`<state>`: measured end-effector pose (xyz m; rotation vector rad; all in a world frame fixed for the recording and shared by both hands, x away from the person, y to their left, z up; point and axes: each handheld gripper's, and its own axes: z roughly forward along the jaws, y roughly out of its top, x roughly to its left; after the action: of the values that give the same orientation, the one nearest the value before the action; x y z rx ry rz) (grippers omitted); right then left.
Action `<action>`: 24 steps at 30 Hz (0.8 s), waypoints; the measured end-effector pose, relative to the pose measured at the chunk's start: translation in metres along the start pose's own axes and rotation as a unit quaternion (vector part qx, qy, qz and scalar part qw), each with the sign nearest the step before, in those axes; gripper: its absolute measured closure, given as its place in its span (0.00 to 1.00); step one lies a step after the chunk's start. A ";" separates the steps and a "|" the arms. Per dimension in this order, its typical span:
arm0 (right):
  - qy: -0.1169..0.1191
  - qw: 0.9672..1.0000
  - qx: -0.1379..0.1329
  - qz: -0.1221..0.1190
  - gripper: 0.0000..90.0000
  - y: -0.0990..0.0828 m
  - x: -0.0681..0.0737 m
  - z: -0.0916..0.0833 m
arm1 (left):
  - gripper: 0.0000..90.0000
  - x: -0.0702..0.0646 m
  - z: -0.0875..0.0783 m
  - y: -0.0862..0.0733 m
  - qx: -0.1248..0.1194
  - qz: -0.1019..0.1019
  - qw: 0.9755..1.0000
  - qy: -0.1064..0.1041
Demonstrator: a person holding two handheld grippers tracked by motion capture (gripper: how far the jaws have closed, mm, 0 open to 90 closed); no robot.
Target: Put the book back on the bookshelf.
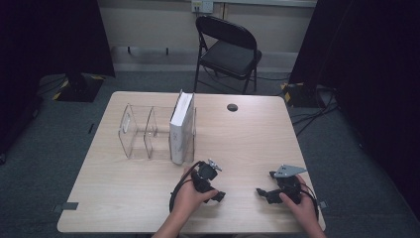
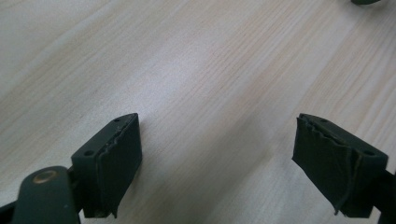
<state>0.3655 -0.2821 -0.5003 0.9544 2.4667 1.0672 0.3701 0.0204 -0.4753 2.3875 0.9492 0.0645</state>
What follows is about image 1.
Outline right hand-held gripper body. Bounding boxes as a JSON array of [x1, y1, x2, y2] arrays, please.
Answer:
[[272, 164, 308, 204]]

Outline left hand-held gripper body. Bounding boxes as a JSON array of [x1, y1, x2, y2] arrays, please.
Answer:
[[191, 158, 223, 193]]

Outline white book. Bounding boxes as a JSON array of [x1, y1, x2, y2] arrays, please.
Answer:
[[168, 89, 196, 166]]

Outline clear acrylic book rack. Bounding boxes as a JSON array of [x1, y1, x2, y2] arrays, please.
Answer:
[[118, 102, 198, 164]]

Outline person's right hand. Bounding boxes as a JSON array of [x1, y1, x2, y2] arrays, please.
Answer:
[[278, 175, 319, 226]]

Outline person's left hand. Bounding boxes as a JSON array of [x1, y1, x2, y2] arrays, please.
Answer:
[[171, 168, 220, 218]]

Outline black stand base striped tape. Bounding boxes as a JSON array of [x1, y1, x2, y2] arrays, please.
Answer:
[[52, 72, 106, 103], [279, 81, 320, 109]]

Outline black folding chair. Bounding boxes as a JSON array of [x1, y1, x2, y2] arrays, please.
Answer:
[[192, 15, 263, 95]]

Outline black curtain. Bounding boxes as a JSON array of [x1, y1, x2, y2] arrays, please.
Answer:
[[288, 0, 420, 211], [0, 0, 116, 157]]

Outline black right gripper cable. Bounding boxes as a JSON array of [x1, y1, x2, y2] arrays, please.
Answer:
[[298, 182, 320, 222]]

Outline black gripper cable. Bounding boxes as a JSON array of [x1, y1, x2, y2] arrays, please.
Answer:
[[168, 161, 203, 213], [298, 182, 320, 222]]

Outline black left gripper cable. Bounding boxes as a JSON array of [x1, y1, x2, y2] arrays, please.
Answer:
[[168, 161, 203, 213]]

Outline black floor cables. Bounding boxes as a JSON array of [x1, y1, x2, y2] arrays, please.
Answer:
[[290, 83, 340, 137]]

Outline white wall socket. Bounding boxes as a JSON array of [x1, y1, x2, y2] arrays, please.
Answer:
[[190, 0, 215, 15]]

